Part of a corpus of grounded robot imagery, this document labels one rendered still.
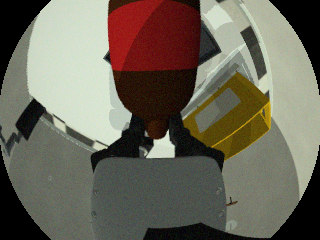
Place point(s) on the yellow divided crate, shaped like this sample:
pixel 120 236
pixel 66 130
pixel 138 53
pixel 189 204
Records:
pixel 230 108

